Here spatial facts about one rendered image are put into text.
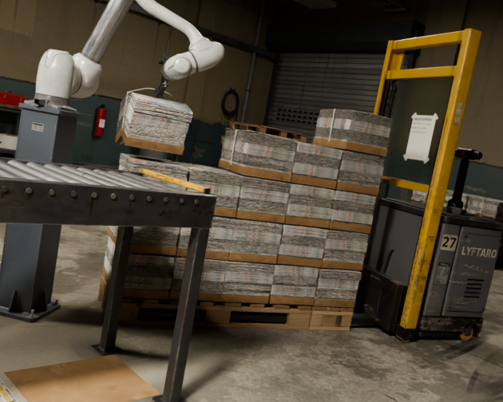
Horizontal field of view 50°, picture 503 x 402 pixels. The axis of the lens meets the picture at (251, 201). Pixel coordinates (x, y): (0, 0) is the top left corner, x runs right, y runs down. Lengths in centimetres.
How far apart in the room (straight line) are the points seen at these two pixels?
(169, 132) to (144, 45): 770
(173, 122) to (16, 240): 93
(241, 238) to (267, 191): 29
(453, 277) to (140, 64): 781
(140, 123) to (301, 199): 98
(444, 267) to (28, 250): 235
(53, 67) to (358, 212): 181
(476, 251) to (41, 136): 259
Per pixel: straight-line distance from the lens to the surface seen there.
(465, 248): 358
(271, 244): 297
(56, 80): 270
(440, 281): 352
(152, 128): 267
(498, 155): 917
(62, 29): 965
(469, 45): 337
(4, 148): 868
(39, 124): 270
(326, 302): 326
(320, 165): 303
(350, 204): 318
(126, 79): 1016
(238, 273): 294
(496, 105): 932
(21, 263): 280
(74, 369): 236
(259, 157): 285
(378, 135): 323
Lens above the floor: 102
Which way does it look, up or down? 6 degrees down
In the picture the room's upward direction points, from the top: 10 degrees clockwise
